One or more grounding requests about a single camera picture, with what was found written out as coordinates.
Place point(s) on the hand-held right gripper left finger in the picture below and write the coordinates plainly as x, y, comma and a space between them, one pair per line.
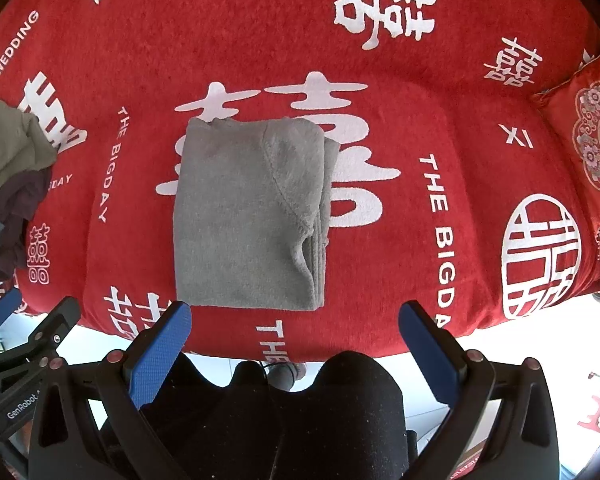
160, 355

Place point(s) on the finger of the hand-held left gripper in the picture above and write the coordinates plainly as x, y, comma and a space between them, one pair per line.
2, 310
55, 325

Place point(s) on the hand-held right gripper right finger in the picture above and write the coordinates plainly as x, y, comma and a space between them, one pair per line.
427, 355

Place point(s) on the grey knit sweater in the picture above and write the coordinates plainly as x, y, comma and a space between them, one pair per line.
230, 220

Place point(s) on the dark purple cloth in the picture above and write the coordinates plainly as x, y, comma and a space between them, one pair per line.
20, 210

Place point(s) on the person's black pants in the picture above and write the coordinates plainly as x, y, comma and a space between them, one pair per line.
330, 410

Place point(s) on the red embroidered pillow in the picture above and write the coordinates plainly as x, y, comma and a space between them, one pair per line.
580, 125

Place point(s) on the red printed blanket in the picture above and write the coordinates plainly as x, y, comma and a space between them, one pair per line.
230, 35

